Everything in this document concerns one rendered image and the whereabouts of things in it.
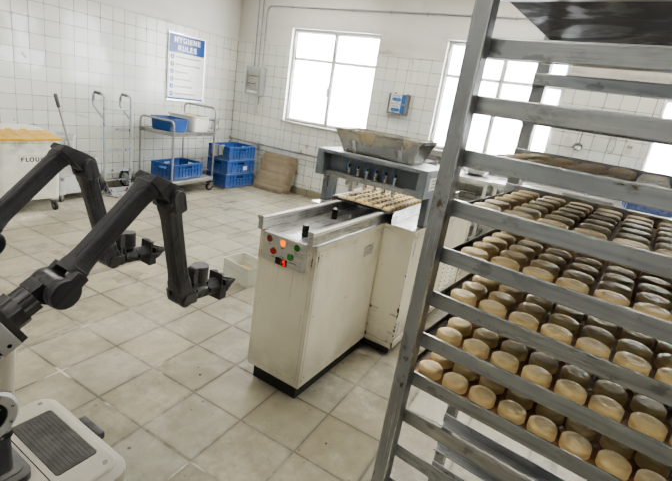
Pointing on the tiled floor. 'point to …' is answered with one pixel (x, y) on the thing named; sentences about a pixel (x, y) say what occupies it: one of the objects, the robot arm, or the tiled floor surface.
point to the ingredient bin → (25, 157)
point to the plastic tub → (241, 268)
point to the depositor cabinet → (401, 276)
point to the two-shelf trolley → (182, 146)
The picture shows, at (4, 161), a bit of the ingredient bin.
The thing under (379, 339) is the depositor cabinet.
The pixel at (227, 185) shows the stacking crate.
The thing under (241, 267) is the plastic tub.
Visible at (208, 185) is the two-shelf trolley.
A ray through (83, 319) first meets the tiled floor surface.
